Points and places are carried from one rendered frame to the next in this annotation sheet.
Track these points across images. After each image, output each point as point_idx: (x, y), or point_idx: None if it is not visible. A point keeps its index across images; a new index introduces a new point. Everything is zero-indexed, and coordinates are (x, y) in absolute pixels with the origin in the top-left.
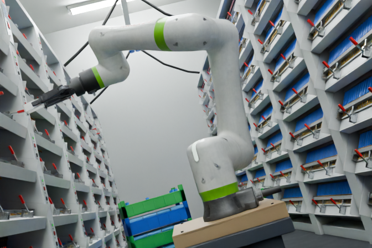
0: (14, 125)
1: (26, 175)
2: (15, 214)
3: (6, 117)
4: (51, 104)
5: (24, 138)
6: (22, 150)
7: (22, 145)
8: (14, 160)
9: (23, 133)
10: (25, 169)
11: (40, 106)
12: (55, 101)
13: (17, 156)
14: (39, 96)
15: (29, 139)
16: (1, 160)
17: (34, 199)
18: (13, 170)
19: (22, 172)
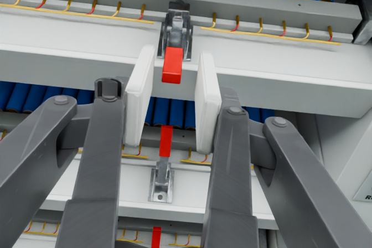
0: (187, 82)
1: (197, 218)
2: (128, 241)
3: (81, 61)
4: (262, 181)
5: (343, 116)
6: (335, 138)
7: (343, 127)
8: (156, 169)
9: (325, 104)
10: (179, 212)
11: (197, 125)
12: (203, 219)
13: (320, 135)
14: (51, 99)
15: (361, 133)
16: (142, 140)
17: (280, 244)
18: (57, 204)
19: (149, 213)
